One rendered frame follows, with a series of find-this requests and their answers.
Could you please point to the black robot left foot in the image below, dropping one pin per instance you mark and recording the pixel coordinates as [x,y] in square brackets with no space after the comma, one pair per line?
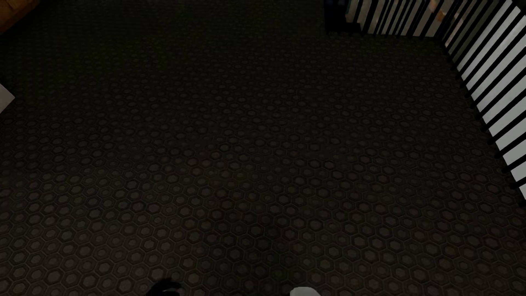
[164,289]

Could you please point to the black slatted railing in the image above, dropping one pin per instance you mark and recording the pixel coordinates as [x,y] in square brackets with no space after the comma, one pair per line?
[475,80]

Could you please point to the white flat panel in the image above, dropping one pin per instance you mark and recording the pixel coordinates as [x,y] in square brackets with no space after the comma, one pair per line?
[4,97]

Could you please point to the brown wooden furniture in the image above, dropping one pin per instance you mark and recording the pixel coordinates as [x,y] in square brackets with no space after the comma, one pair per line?
[12,10]

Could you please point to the white robot right foot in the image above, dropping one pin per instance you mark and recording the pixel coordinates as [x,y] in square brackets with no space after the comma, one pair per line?
[305,292]

